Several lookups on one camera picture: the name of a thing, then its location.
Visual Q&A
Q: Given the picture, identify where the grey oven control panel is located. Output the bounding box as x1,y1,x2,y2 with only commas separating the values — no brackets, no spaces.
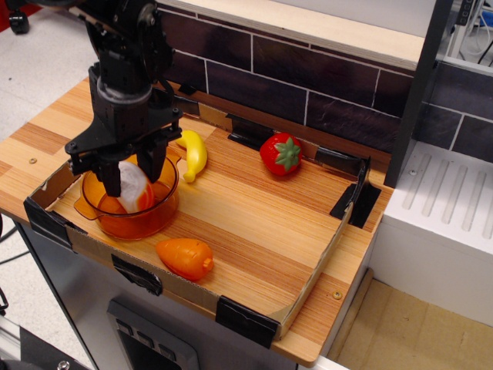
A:
107,300,200,369

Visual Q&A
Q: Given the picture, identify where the dark grey right post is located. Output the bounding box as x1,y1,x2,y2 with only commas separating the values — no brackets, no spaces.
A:
384,1,453,188

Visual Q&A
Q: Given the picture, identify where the red toy strawberry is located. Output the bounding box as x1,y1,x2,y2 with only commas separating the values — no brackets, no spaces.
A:
260,133,302,176

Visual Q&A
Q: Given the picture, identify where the white and orange toy sushi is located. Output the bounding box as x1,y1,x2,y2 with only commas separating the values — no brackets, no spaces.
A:
118,161,155,214

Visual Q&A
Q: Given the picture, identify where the cardboard fence with black tape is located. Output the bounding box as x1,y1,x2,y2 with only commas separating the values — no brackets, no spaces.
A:
15,83,391,351

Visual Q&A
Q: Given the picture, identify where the orange toy carrot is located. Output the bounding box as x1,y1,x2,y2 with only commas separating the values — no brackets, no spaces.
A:
156,238,214,281

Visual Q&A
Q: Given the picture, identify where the black caster wheel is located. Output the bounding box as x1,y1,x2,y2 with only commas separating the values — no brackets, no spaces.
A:
8,9,30,35

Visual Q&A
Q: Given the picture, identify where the white toy sink drainboard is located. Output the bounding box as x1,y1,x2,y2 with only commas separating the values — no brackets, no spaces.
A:
370,142,492,325

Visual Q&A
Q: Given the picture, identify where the yellow toy banana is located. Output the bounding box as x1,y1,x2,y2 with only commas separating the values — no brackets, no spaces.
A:
176,129,208,183

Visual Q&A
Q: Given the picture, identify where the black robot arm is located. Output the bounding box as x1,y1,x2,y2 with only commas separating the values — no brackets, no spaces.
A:
36,1,183,197

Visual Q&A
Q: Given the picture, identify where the orange transparent plastic pot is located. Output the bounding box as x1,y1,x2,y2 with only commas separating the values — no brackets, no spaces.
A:
74,149,181,240

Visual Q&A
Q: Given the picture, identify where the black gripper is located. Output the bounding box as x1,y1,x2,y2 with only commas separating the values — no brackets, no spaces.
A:
65,82,183,197

